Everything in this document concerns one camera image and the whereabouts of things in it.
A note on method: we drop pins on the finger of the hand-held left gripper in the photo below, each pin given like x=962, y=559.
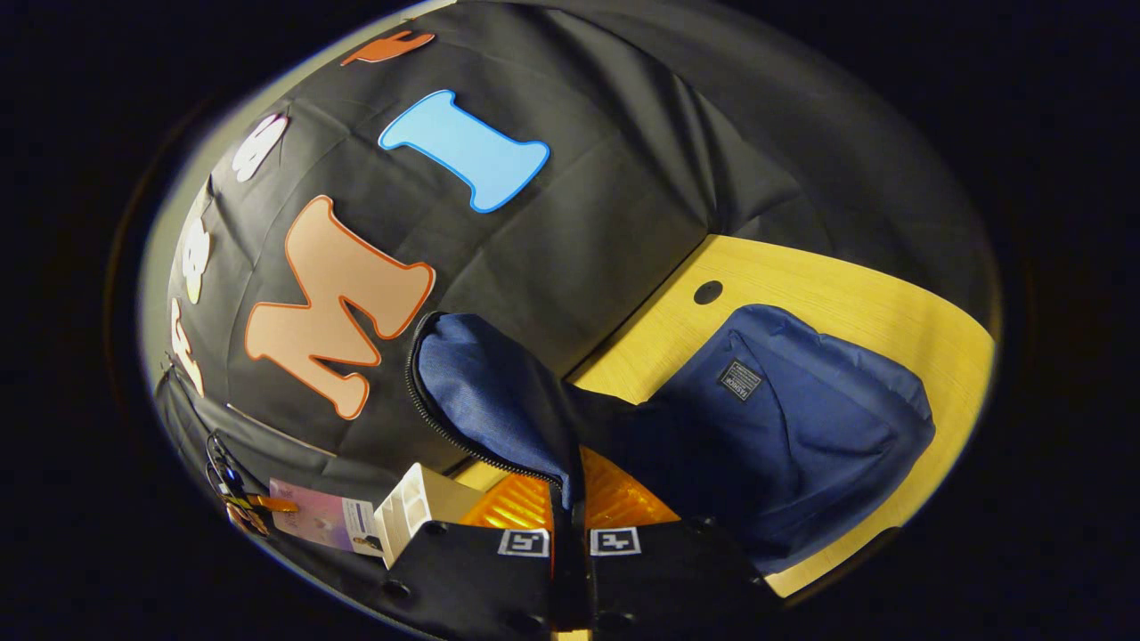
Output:
x=248, y=523
x=272, y=504

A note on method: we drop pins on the black backdrop cloth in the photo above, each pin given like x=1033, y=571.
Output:
x=579, y=240

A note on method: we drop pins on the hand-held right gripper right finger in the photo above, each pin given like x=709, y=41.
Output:
x=677, y=579

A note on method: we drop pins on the blue schoolbag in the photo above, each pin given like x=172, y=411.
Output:
x=802, y=427

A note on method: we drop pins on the white bookshelf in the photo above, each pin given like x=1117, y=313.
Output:
x=419, y=507

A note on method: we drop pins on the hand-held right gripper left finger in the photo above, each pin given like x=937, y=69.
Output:
x=472, y=579

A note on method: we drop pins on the pink cover book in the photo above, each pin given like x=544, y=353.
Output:
x=321, y=521

